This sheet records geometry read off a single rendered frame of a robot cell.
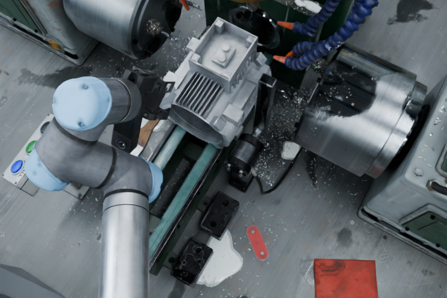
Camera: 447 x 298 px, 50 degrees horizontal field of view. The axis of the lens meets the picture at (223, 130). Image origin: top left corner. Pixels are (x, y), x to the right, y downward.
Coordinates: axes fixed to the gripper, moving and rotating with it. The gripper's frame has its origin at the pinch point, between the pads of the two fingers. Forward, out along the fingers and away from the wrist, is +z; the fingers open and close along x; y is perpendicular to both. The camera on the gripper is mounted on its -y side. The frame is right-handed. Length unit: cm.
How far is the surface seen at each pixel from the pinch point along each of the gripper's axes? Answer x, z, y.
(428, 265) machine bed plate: -70, 27, -10
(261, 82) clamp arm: -18.9, -10.3, 14.5
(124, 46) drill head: 16.5, 6.7, 6.5
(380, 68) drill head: -36.6, 7.3, 26.2
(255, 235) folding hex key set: -29.3, 18.1, -22.4
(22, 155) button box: 20.7, -9.5, -22.0
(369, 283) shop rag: -59, 21, -20
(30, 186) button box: 15.1, -11.7, -25.9
